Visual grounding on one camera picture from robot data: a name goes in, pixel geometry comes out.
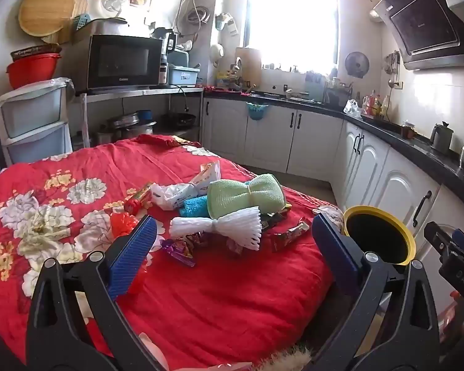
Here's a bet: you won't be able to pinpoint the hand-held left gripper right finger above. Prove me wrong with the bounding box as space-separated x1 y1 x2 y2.
302 212 441 371

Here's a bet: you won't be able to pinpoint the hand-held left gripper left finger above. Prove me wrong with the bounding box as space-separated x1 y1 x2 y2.
25 215 167 371

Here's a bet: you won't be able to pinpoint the orange plastic wrapper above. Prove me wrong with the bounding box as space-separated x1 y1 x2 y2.
109 212 140 239

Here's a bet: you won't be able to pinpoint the purple candy wrapper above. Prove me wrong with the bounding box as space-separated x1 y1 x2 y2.
160 238 197 268

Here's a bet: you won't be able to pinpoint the yellow rimmed waste bin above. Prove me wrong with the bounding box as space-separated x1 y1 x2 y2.
342 206 417 267

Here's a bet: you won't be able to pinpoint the red brown snack wrapper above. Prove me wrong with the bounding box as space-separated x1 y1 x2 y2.
271 217 311 253

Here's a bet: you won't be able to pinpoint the red gold snack tube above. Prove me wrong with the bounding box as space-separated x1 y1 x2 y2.
123 187 154 215

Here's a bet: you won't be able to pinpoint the brown candy wrapper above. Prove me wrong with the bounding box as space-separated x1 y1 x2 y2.
183 231 214 249

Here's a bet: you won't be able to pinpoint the white plastic bag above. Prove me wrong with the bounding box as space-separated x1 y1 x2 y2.
150 181 202 211

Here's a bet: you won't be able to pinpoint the red snack packets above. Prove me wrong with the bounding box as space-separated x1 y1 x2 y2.
260 206 293 229

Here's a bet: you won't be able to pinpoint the blue cloth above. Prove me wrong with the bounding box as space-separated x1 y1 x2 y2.
178 196 210 218

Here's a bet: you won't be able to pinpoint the white foam fruit net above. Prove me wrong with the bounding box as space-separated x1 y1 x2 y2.
170 208 264 251

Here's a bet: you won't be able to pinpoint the clear plastic wrap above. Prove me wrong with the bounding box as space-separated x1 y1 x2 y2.
26 208 71 249

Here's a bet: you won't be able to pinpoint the pink candy wrapper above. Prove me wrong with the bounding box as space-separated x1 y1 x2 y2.
226 237 245 256

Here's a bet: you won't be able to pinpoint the trash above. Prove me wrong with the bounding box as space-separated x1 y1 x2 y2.
189 161 221 196

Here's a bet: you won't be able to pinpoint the person's left hand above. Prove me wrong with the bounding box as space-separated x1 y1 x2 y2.
138 331 253 371

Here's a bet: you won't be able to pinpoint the black stone countertop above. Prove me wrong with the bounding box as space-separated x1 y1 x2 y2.
202 88 464 217

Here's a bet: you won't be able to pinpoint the red floral blanket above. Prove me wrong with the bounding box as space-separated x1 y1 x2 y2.
0 134 346 371

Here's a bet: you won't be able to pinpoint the grey kettle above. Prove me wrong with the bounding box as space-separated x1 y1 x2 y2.
429 121 454 156

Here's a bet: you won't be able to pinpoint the white lower kitchen cabinets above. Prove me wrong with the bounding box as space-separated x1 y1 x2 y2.
201 96 464 318

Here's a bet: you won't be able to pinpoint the stacked steel pots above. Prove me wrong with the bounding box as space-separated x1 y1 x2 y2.
107 110 157 140

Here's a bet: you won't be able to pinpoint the black wok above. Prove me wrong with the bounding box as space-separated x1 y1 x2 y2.
166 112 197 127

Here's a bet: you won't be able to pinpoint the clear plastic bag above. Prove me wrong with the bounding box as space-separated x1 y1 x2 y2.
343 99 363 119

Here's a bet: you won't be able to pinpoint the black dish rack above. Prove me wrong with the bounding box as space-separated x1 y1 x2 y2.
324 78 353 109

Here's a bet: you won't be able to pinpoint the blue hanging basket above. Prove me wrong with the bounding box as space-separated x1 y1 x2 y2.
245 101 270 121

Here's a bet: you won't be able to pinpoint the steel shelf table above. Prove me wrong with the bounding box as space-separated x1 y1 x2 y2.
75 86 205 149

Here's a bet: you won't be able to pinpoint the blue countertop organizer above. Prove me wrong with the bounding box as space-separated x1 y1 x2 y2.
305 72 326 100

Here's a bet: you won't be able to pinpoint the small hanging utensils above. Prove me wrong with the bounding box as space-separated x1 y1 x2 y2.
384 50 401 76

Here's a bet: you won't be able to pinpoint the blue dish box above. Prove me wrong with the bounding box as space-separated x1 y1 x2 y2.
167 49 201 86

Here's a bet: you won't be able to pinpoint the black microwave oven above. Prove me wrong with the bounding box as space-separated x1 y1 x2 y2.
87 35 164 91

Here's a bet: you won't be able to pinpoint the wooden cutting board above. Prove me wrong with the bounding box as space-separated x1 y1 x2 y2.
234 47 262 84

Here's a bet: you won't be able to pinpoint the black blender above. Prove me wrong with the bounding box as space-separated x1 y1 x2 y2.
151 27 178 86

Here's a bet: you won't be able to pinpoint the red plastic basin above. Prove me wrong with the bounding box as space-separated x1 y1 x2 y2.
6 53 62 90

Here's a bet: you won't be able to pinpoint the black range hood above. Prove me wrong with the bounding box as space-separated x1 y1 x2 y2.
373 0 464 71

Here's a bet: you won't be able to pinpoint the dark patterned bowl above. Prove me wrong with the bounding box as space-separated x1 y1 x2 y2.
10 44 62 62

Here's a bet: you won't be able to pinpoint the white pot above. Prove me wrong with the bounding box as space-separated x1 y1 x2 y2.
94 16 152 39

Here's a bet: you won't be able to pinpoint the kitchen window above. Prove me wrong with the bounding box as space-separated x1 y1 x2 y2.
245 0 339 71

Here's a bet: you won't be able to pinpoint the small white fan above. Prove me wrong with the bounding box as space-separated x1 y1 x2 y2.
101 0 131 15

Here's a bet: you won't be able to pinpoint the round woven bamboo tray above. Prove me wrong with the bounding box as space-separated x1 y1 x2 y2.
19 0 89 45

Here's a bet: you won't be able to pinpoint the wall utensil holder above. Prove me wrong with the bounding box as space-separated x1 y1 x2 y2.
215 12 239 36

